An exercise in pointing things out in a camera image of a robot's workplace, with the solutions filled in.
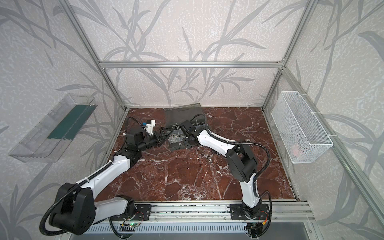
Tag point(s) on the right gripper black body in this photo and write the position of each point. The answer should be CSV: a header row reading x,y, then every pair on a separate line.
x,y
182,135

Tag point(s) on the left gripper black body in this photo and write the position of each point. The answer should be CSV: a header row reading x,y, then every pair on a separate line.
x,y
160,137

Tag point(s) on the grey compartment organizer box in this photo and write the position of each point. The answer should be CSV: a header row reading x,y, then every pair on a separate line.
x,y
174,118

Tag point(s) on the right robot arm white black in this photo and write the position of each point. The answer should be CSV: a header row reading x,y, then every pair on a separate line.
x,y
240,158

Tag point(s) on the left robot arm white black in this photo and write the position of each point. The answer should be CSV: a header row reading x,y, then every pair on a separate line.
x,y
75,208

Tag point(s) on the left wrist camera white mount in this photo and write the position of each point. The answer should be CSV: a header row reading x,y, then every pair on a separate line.
x,y
149,126

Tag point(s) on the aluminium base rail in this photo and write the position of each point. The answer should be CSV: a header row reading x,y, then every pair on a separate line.
x,y
215,212

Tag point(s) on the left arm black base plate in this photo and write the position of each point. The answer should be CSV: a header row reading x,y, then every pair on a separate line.
x,y
140,213

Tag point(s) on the aluminium frame back crossbar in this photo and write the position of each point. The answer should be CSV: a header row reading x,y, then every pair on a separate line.
x,y
183,64

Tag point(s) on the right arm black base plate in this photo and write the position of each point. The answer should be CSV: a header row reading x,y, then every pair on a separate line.
x,y
243,212

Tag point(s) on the clear plastic wall bin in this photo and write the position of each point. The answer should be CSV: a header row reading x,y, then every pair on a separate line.
x,y
50,138

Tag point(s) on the white wire mesh basket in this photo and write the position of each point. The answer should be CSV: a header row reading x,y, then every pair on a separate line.
x,y
304,137

